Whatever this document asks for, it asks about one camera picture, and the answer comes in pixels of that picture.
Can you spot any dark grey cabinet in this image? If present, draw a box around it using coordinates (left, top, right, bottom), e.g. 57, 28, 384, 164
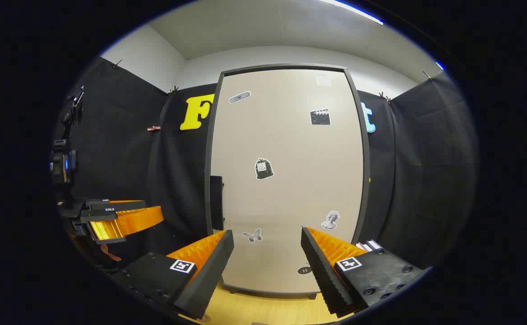
204, 63, 371, 299

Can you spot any black cabinet door handle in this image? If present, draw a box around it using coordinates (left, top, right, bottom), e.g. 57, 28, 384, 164
209, 175, 225, 232

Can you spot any grey cabinet door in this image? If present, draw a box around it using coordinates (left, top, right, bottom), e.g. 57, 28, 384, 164
209, 68, 365, 294

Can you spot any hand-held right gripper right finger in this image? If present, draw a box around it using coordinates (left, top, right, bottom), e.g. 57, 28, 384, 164
300, 227, 432, 317

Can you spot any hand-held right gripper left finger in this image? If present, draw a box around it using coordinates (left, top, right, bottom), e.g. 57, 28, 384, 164
109, 229, 235, 320

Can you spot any black backdrop cloth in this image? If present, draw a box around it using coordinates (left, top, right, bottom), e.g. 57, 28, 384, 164
54, 56, 478, 271

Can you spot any black tripod camera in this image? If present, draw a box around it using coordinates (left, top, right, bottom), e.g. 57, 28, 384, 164
49, 86, 85, 199

